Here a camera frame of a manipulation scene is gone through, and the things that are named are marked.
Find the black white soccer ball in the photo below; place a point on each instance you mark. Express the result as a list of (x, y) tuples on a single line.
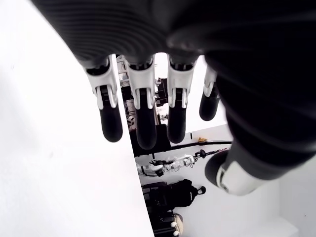
[(130, 120)]

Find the black backpack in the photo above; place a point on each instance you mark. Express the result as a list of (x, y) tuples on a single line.
[(180, 195)]

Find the black pole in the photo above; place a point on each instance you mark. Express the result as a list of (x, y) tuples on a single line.
[(190, 144)]

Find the silver humanoid robot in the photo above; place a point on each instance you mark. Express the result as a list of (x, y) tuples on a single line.
[(177, 164)]

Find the white beige sneaker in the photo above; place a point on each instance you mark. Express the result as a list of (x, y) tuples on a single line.
[(178, 224)]

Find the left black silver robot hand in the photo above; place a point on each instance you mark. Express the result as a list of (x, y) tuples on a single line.
[(222, 37)]

